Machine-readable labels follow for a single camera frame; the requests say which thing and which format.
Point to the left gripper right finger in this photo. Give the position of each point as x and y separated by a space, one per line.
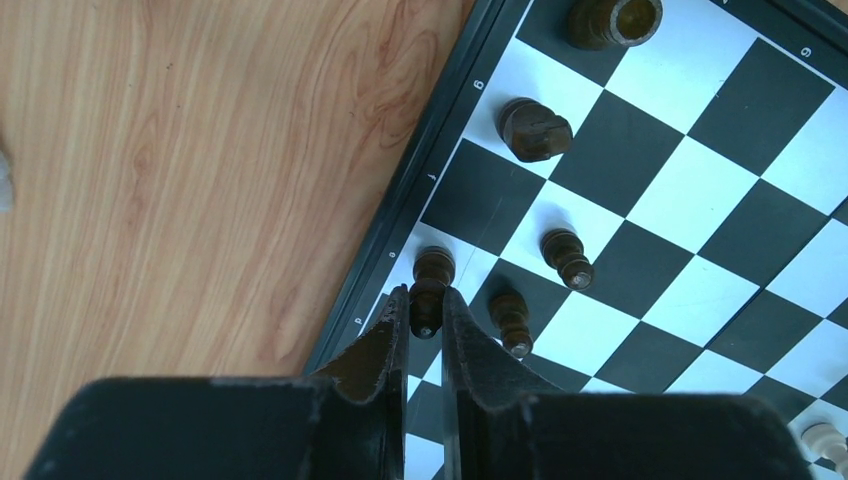
488 398

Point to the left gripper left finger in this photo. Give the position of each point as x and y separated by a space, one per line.
360 430

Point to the dark chess piece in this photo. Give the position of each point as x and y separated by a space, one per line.
433 272

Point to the dark chess pawn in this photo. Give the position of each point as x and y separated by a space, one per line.
563 251
509 314

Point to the dark chess knight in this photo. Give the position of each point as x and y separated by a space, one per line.
533 132

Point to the dark chess rook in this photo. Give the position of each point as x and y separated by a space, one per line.
602 24

